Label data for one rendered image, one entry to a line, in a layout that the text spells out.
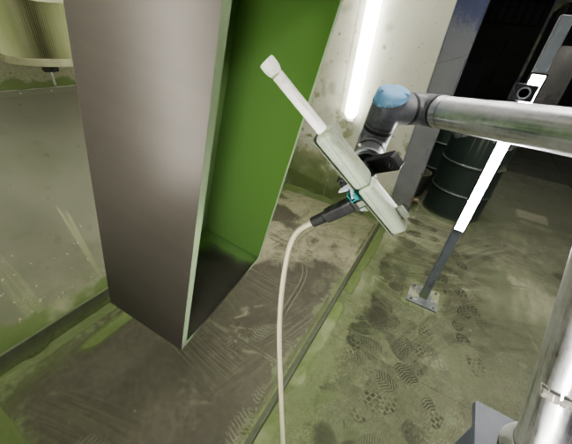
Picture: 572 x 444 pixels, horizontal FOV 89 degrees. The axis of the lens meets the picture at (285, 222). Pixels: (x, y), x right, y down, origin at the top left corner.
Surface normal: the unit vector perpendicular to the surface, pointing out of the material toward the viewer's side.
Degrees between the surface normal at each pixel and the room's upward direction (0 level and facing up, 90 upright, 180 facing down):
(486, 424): 0
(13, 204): 57
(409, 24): 90
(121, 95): 90
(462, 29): 90
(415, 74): 90
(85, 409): 0
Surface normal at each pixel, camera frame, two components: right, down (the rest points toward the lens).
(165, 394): 0.10, -0.83
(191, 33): -0.42, 0.47
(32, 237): 0.77, -0.16
